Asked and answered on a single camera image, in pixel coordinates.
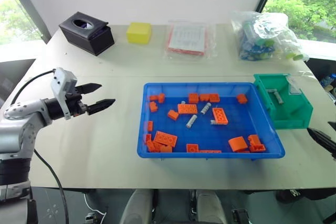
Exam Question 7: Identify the black tissue box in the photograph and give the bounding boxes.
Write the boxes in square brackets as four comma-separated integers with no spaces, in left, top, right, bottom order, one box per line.
[58,11,116,57]

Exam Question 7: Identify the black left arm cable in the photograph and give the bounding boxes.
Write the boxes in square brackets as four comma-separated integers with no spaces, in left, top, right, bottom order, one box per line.
[10,69,56,104]
[33,148,70,224]

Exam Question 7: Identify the clear bag with paper cards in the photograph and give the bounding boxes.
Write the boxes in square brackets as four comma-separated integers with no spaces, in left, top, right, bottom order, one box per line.
[163,20,218,62]

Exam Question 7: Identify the black shape under table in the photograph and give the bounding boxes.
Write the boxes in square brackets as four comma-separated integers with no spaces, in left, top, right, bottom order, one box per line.
[275,188,336,204]

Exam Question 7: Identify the yellow cube block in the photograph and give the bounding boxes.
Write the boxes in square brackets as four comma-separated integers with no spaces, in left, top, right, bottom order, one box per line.
[126,22,153,45]

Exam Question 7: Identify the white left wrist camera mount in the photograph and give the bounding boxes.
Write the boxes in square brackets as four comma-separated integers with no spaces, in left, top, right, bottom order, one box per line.
[50,67,78,121]

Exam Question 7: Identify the green plastic bin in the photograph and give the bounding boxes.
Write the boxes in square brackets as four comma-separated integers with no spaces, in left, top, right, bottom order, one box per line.
[253,73,314,130]

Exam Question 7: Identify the dark grey side surface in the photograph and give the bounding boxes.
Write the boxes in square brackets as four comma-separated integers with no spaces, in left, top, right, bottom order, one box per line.
[0,58,37,104]

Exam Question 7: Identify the grey rounded shape under table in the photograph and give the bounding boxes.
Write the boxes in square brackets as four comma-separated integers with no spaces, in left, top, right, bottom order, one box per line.
[195,189,228,224]
[119,189,154,224]

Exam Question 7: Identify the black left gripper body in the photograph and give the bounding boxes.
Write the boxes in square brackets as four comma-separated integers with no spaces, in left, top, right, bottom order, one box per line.
[65,86,89,118]

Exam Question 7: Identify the orange plastic toy brick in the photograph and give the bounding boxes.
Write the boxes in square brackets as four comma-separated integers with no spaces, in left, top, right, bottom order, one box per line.
[153,131,179,147]

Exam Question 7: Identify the blue bottles beside table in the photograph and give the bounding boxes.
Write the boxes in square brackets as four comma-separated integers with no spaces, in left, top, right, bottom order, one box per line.
[320,72,336,94]

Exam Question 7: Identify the curved orange block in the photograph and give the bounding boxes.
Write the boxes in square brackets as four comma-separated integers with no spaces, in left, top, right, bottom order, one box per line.
[228,136,249,153]

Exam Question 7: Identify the blue plastic tray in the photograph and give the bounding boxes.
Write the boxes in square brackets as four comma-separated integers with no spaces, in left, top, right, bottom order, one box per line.
[137,82,286,160]

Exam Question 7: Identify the white cable on floor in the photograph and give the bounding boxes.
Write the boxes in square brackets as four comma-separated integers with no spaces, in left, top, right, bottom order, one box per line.
[83,193,108,221]

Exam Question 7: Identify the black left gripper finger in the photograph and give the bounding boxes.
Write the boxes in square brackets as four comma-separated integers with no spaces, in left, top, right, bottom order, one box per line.
[76,83,103,95]
[86,99,117,116]

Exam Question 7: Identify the clear bag of blue parts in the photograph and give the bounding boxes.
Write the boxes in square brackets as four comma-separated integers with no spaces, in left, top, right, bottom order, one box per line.
[230,10,309,63]

